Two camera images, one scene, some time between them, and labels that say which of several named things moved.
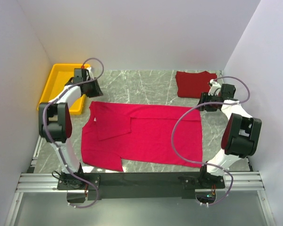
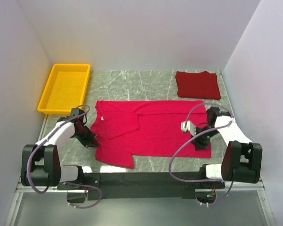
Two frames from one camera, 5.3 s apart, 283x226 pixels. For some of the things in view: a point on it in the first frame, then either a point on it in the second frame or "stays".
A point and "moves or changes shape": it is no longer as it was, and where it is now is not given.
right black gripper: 205,97 -> 199,146
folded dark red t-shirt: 191,84 stays
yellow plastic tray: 61,74 stays
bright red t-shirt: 115,132 moves or changes shape
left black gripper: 97,91 -> 91,141
